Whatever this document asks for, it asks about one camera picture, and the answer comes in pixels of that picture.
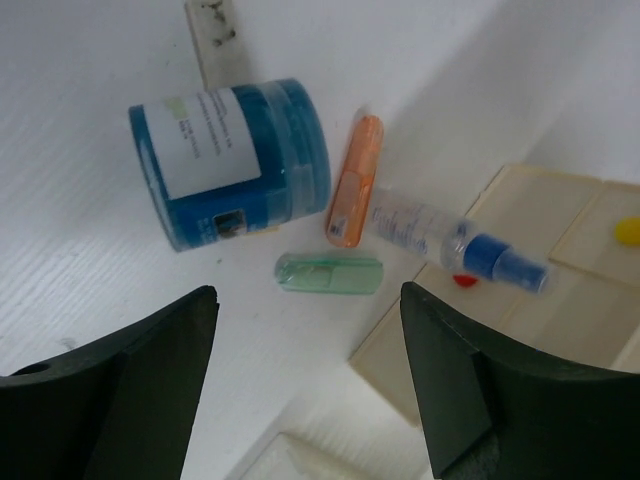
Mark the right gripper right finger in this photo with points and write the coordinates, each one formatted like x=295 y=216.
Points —
x=492 y=407

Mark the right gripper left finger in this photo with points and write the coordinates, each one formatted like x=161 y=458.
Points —
x=120 y=407

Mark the cream drawer cabinet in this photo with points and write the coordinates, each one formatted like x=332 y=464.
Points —
x=536 y=258

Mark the blue gel jar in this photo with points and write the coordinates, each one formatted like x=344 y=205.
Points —
x=230 y=161

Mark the white file organizer rack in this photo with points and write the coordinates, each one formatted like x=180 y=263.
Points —
x=286 y=455

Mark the green translucent case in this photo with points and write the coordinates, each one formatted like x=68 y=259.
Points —
x=329 y=274

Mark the small clear spray bottle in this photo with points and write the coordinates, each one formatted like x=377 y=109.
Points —
x=452 y=242

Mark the orange translucent case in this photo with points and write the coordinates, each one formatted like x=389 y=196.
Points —
x=349 y=206

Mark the white plastic strip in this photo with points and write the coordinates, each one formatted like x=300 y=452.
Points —
x=219 y=45

